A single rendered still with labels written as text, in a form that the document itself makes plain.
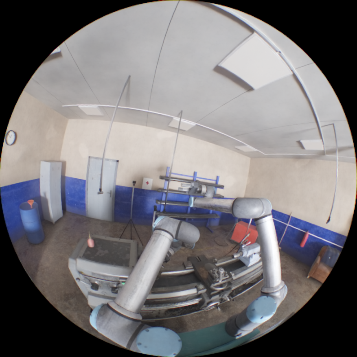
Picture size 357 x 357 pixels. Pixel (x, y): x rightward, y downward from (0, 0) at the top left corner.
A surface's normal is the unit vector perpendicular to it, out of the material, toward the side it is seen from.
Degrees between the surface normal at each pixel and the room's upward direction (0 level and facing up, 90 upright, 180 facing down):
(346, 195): 90
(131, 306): 37
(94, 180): 90
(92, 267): 45
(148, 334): 5
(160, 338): 5
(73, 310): 0
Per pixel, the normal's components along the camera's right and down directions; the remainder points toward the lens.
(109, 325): 0.04, -0.87
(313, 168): -0.94, -0.15
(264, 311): 0.09, -0.99
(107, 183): 0.29, 0.12
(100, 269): 0.33, -0.61
